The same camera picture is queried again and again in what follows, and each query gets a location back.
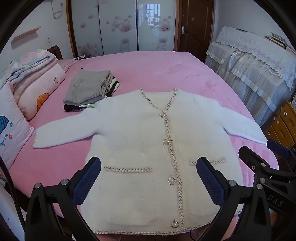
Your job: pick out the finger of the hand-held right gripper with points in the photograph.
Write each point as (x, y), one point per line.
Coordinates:
(277, 146)
(253, 160)

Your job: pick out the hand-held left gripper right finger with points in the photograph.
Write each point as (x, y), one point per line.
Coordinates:
(209, 183)

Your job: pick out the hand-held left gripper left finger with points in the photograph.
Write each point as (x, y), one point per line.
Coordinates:
(89, 178)

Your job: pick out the white braid-trimmed cardigan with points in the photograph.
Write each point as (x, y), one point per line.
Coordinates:
(138, 139)

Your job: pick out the wooden drawer cabinet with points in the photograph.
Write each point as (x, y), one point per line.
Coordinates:
(282, 125)

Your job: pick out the lace covered furniture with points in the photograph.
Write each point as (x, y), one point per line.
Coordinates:
(249, 64)

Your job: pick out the white pillow with blue print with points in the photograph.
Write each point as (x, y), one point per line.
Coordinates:
(13, 129)

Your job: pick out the grey folded knit sweater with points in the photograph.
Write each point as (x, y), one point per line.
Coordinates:
(87, 88)

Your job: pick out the black white striped folded garment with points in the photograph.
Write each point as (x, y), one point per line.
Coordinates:
(113, 87)

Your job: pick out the pink pillow with orange print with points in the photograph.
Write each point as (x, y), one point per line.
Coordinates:
(41, 92)

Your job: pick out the pile of books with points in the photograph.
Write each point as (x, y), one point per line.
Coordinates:
(276, 38)

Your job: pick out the pink bed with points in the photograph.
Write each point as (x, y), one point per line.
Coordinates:
(150, 69)

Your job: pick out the dark wooden headboard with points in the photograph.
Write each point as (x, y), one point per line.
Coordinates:
(55, 51)

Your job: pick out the folded floral quilt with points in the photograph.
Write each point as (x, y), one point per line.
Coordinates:
(30, 60)

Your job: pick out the brown wooden door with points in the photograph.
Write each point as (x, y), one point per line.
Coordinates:
(196, 27)

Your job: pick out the floral sliding door wardrobe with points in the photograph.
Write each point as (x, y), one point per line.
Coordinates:
(115, 27)

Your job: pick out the white wall socket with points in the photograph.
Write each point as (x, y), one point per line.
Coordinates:
(49, 40)

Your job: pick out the wooden wall shelf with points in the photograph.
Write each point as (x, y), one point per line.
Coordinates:
(25, 34)

